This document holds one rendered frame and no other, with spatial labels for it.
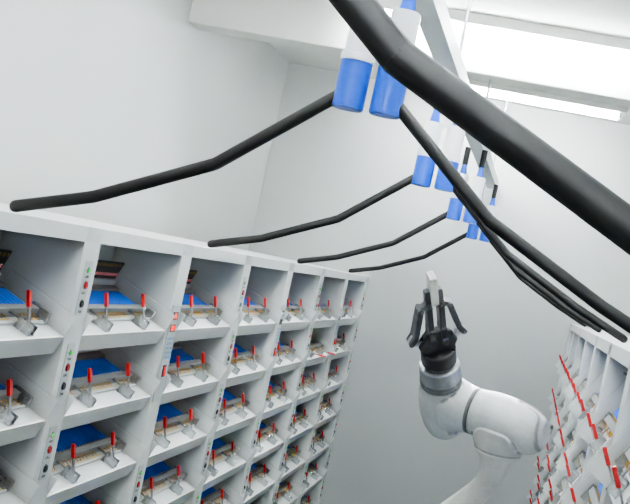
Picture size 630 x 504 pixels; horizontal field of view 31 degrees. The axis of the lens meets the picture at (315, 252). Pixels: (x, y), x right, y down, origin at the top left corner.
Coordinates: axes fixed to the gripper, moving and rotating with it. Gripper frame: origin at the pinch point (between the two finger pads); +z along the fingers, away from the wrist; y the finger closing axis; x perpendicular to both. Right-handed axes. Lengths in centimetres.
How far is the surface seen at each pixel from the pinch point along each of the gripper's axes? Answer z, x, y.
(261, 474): -246, -185, -39
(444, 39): 11, -79, 30
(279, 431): -236, -198, -26
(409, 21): 50, -17, 5
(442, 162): 29.6, 0.2, 4.0
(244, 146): 32.9, -16.4, -30.2
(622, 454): -28.2, 30.4, 27.5
